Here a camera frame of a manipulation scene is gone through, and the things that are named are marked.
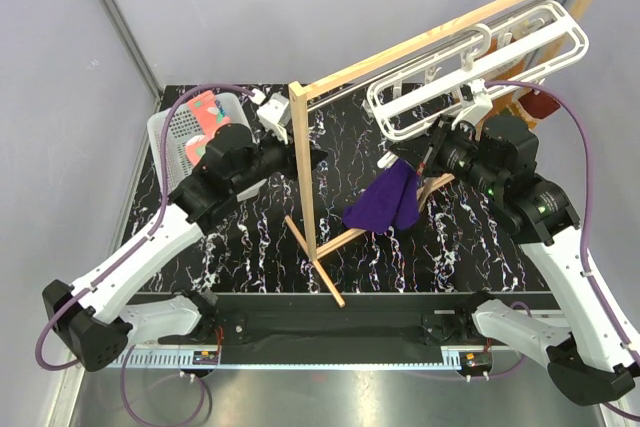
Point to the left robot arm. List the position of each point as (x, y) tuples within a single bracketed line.
[(93, 316)]

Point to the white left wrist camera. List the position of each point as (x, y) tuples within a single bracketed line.
[(274, 114)]

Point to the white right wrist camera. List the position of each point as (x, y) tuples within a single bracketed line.
[(475, 102)]

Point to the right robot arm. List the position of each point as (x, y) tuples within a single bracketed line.
[(586, 360)]

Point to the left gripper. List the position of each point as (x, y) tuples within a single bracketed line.
[(288, 151)]

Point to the white clip hanger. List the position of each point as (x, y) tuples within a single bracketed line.
[(406, 103)]

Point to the purple sock pair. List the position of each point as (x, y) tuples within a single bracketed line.
[(390, 201)]

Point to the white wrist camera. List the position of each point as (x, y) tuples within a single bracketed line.
[(475, 102), (274, 114)]

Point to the white plastic basket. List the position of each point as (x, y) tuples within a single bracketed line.
[(182, 128)]

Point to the aluminium rail frame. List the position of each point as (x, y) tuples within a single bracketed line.
[(513, 393)]

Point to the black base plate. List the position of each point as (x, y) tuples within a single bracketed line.
[(311, 329)]

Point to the pink dotted sock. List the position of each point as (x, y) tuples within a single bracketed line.
[(195, 148), (208, 112)]

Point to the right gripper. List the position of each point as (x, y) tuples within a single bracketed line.
[(413, 149)]

